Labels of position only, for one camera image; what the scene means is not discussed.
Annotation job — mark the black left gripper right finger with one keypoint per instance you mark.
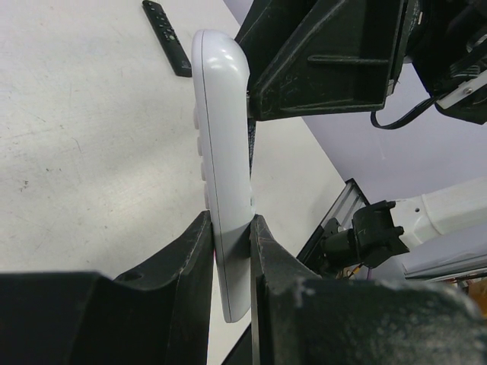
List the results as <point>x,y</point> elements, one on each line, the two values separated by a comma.
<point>297,317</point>

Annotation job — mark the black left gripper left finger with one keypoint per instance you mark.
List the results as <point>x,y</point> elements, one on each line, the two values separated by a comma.
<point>155,313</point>

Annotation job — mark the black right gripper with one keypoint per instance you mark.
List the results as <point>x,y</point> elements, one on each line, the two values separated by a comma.
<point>311,58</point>

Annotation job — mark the white remote back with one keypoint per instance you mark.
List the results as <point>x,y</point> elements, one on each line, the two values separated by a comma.
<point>220,77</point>

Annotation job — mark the black slim remote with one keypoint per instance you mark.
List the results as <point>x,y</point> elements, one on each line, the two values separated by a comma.
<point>168,39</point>

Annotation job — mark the aluminium table edge rail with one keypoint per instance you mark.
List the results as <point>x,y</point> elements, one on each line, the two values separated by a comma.
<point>338,217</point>

